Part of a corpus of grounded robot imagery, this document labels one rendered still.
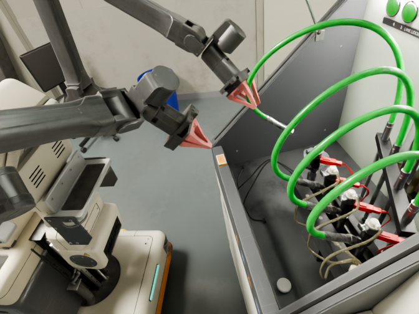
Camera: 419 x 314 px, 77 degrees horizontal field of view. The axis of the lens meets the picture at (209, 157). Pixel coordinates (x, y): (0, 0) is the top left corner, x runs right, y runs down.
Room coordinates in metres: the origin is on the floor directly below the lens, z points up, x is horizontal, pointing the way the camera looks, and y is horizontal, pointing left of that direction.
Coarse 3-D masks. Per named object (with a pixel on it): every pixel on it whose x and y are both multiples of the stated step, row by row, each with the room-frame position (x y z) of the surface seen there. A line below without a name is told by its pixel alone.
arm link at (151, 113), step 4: (148, 104) 0.50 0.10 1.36; (148, 108) 0.49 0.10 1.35; (152, 108) 0.49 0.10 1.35; (156, 108) 0.50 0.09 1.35; (160, 108) 0.51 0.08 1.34; (144, 112) 0.49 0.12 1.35; (148, 112) 0.49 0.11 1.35; (152, 112) 0.49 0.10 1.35; (156, 112) 0.49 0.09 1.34; (144, 116) 0.49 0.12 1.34; (148, 116) 0.49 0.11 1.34; (152, 116) 0.49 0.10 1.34; (148, 120) 0.49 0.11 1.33
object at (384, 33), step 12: (324, 24) 0.58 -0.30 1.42; (336, 24) 0.57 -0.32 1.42; (348, 24) 0.56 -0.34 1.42; (360, 24) 0.55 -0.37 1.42; (372, 24) 0.55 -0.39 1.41; (288, 36) 0.61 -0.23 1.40; (300, 36) 0.60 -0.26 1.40; (384, 36) 0.54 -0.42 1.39; (276, 48) 0.61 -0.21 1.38; (396, 48) 0.53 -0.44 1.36; (264, 60) 0.62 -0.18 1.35; (396, 60) 0.53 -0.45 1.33; (252, 72) 0.63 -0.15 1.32; (396, 96) 0.52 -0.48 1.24
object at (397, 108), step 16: (368, 112) 0.35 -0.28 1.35; (384, 112) 0.34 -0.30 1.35; (400, 112) 0.34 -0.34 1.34; (416, 112) 0.34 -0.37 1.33; (352, 128) 0.34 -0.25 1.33; (416, 128) 0.35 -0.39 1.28; (320, 144) 0.34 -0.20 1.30; (416, 144) 0.35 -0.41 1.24; (304, 160) 0.34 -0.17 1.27; (400, 176) 0.35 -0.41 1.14; (288, 192) 0.34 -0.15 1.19; (304, 208) 0.33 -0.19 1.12
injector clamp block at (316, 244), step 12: (300, 192) 0.48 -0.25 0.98; (324, 216) 0.39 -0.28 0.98; (336, 216) 0.38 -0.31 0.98; (324, 228) 0.35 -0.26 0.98; (348, 228) 0.34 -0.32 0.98; (312, 240) 0.37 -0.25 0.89; (324, 240) 0.33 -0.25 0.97; (324, 252) 0.31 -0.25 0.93; (348, 264) 0.25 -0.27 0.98; (336, 276) 0.25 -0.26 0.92
